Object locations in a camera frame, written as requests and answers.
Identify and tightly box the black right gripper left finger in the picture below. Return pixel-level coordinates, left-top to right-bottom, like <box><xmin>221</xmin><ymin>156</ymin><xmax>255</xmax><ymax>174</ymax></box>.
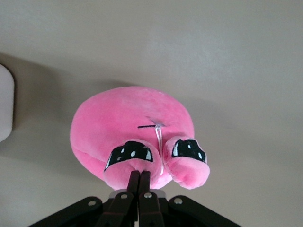
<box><xmin>28</xmin><ymin>170</ymin><xmax>141</xmax><ymax>227</ymax></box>

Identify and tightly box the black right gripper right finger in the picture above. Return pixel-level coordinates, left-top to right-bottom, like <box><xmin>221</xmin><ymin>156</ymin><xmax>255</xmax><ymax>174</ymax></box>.
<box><xmin>139</xmin><ymin>171</ymin><xmax>241</xmax><ymax>227</ymax></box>

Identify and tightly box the pink plush toy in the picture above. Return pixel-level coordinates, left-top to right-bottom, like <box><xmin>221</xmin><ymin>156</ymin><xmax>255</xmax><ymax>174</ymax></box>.
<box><xmin>70</xmin><ymin>87</ymin><xmax>211</xmax><ymax>191</ymax></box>

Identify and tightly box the pink plastic box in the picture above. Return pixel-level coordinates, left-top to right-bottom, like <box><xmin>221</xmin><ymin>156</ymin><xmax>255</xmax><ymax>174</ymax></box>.
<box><xmin>0</xmin><ymin>63</ymin><xmax>15</xmax><ymax>143</ymax></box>

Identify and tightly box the brown table cover mat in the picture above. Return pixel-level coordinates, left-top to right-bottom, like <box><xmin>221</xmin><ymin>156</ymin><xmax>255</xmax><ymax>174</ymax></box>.
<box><xmin>0</xmin><ymin>0</ymin><xmax>303</xmax><ymax>227</ymax></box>

